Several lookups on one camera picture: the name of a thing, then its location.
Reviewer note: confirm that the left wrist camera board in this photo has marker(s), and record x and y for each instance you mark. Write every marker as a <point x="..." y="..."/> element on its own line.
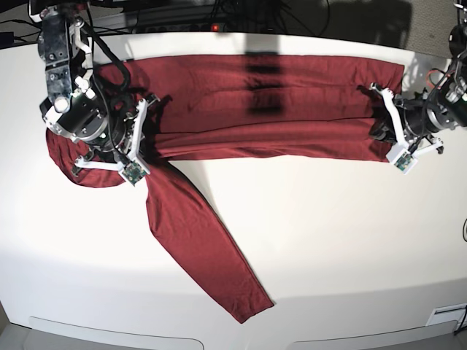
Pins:
<point x="401" y="158"/>

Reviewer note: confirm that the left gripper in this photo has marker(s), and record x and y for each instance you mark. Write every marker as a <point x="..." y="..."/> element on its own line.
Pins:
<point x="405" y="122"/>

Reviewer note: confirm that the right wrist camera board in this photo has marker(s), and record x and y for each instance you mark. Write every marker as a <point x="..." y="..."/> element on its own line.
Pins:
<point x="133" y="172"/>

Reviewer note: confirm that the black power strip red switch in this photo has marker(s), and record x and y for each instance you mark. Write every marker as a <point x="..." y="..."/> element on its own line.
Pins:
<point x="181" y="27"/>

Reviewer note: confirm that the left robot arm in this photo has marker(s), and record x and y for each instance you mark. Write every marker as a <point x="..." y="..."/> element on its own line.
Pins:
<point x="447" y="99"/>

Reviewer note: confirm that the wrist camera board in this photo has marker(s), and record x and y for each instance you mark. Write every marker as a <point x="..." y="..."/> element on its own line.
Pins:
<point x="133" y="172"/>
<point x="401" y="158"/>

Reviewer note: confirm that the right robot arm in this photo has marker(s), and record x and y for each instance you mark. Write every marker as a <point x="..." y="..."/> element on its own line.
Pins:
<point x="88" y="93"/>

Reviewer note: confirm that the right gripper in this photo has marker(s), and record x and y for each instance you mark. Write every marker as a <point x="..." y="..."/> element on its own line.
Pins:
<point x="118" y="144"/>

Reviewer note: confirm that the dark red long-sleeve shirt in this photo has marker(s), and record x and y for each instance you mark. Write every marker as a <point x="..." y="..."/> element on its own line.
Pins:
<point x="245" y="106"/>

